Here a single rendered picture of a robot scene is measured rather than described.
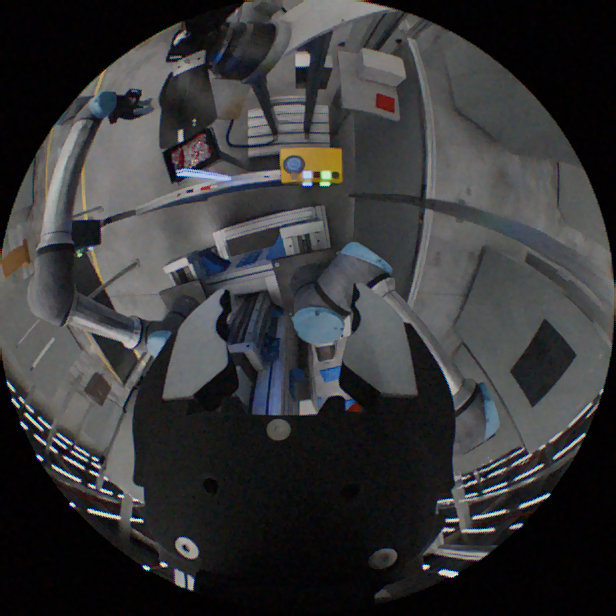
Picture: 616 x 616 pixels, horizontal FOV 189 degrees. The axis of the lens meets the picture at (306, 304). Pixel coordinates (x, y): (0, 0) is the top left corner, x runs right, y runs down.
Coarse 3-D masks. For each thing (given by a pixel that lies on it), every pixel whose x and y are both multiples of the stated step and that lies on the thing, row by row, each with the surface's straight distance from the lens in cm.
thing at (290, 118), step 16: (256, 112) 172; (288, 112) 168; (320, 112) 169; (256, 128) 165; (288, 128) 162; (320, 128) 162; (272, 144) 161; (288, 144) 157; (304, 144) 157; (320, 144) 158
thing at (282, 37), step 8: (272, 24) 77; (280, 24) 71; (280, 32) 67; (288, 32) 69; (280, 40) 66; (288, 40) 67; (272, 48) 64; (280, 48) 65; (264, 56) 65; (272, 56) 64; (280, 56) 65; (264, 64) 65; (272, 64) 65; (256, 72) 66; (264, 72) 66; (240, 80) 74; (248, 80) 69; (256, 80) 69
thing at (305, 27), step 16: (320, 0) 74; (336, 0) 68; (352, 0) 64; (288, 16) 81; (304, 16) 72; (320, 16) 65; (336, 16) 60; (352, 16) 57; (368, 16) 55; (304, 32) 64; (320, 32) 59; (288, 48) 65
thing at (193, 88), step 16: (176, 80) 63; (192, 80) 59; (208, 80) 56; (176, 96) 60; (192, 96) 56; (208, 96) 53; (176, 112) 58; (192, 112) 54; (208, 112) 50; (160, 128) 63; (176, 128) 56; (192, 128) 52; (160, 144) 63; (176, 144) 56
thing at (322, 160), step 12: (288, 156) 53; (300, 156) 53; (312, 156) 53; (324, 156) 53; (336, 156) 54; (312, 168) 52; (324, 168) 53; (336, 168) 53; (288, 180) 52; (300, 180) 52; (312, 180) 52; (324, 180) 52; (336, 180) 53
